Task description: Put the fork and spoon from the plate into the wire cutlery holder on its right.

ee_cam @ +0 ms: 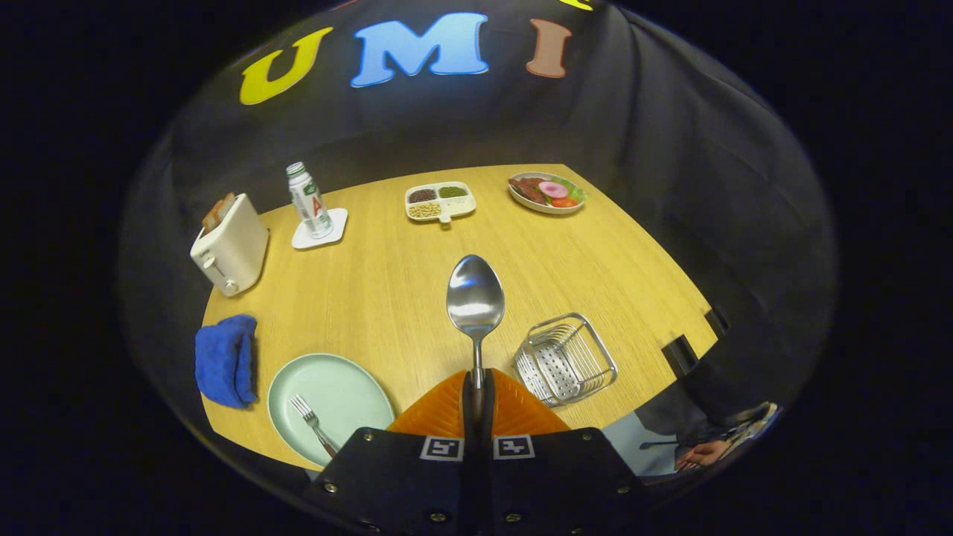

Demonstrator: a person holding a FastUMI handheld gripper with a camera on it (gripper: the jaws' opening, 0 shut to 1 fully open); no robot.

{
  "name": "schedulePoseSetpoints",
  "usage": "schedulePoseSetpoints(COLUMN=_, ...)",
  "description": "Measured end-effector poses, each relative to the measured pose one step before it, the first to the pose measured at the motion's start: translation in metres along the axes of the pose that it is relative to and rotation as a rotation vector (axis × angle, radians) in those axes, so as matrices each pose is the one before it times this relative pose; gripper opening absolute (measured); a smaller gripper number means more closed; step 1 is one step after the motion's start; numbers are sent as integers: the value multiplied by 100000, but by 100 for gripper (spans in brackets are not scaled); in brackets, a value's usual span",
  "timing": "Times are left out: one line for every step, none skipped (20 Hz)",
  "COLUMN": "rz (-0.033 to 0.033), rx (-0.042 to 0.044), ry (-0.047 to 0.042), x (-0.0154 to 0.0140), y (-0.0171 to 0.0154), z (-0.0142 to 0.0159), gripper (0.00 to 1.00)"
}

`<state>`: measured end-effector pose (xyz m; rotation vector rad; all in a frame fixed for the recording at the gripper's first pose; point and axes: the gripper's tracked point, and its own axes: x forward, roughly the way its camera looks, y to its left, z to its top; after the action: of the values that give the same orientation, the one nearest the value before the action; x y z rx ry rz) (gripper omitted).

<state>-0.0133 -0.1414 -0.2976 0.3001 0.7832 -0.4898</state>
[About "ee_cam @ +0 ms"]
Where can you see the white square coaster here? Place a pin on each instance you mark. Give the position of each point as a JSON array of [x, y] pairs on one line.
[[336, 223]]

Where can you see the white divided dish of beans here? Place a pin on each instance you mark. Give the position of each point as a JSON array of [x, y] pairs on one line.
[[439, 202]]

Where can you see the brown toast slice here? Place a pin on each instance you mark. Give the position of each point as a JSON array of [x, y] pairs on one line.
[[212, 216], [227, 202]]

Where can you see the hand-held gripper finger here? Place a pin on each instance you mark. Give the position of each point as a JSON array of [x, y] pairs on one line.
[[470, 417], [484, 417]]

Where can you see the pale green plate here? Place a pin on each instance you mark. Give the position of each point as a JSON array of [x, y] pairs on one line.
[[342, 394]]

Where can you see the black table clamp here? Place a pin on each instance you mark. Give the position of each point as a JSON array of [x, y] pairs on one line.
[[679, 356], [718, 321]]

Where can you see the white toaster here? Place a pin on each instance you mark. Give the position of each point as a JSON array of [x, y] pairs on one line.
[[234, 257]]

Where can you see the metal spoon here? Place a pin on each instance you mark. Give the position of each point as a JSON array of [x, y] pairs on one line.
[[475, 298]]

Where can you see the white drink bottle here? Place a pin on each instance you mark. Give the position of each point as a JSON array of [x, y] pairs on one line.
[[309, 205]]

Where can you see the blue towel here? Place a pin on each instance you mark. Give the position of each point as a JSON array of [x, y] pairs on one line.
[[223, 361]]

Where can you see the plate of meat and vegetables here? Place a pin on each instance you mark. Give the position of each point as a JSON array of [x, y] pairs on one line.
[[547, 192]]

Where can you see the metal fork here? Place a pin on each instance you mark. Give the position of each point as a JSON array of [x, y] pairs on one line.
[[309, 417]]

